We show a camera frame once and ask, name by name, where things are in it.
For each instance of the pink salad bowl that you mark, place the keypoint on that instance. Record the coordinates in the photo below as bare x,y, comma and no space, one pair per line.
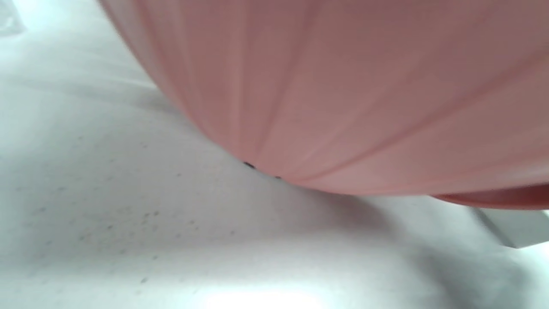
343,86

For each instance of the clear plastic jar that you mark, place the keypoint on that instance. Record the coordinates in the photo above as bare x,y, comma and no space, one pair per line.
8,17

